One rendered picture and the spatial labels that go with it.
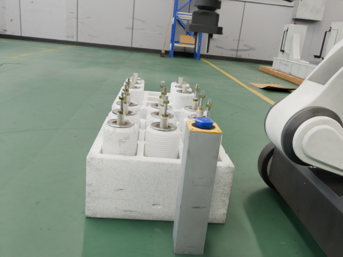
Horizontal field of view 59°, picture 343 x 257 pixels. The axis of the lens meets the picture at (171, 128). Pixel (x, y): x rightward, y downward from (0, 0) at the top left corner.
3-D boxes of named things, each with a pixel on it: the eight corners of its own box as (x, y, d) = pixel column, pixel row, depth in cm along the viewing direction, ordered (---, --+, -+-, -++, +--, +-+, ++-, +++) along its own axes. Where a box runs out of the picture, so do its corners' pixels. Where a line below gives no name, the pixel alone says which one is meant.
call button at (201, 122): (210, 126, 70) (211, 117, 69) (213, 131, 66) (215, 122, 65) (193, 124, 69) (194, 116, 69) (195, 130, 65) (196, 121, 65)
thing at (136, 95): (140, 123, 147) (143, 86, 142) (139, 129, 138) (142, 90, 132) (120, 122, 146) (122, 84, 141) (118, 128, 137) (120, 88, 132)
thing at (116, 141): (135, 176, 94) (139, 120, 89) (133, 191, 85) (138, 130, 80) (103, 174, 93) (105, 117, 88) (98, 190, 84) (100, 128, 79)
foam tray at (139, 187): (202, 165, 124) (209, 123, 119) (224, 224, 87) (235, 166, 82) (105, 159, 120) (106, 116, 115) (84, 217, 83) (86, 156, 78)
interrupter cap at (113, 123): (135, 122, 88) (135, 119, 88) (133, 130, 81) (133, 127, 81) (108, 120, 87) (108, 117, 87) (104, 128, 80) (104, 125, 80)
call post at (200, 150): (199, 236, 80) (216, 124, 71) (203, 255, 74) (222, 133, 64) (172, 235, 80) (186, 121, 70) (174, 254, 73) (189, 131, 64)
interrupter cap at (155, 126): (167, 123, 90) (167, 120, 90) (182, 130, 84) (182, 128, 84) (145, 125, 86) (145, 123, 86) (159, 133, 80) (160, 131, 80)
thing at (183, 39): (193, 45, 670) (194, 36, 664) (194, 46, 646) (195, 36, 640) (178, 44, 667) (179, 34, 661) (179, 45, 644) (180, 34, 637)
